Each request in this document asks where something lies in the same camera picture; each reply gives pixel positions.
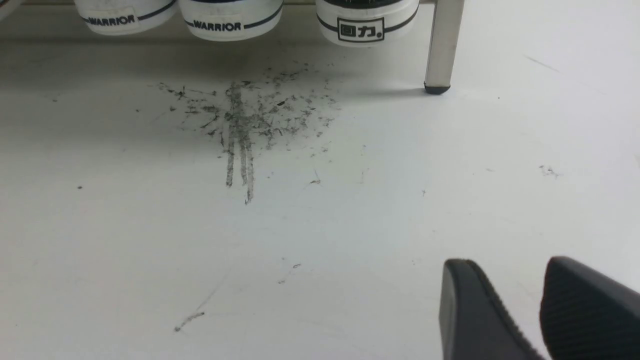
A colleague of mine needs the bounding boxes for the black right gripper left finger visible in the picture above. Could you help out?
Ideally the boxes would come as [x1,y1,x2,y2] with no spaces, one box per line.
[439,259,543,360]

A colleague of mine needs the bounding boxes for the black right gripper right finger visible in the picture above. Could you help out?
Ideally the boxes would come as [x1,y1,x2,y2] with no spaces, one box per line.
[539,256,640,360]

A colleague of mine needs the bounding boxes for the navy slip-on shoe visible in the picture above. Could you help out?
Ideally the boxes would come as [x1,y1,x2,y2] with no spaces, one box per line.
[178,0,284,43]
[74,0,178,36]

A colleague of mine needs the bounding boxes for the stainless steel shoe rack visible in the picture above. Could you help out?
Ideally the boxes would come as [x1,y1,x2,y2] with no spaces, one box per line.
[0,0,466,96]

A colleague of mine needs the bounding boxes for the black canvas sneaker right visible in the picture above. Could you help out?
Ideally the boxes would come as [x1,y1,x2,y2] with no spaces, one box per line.
[315,0,420,48]

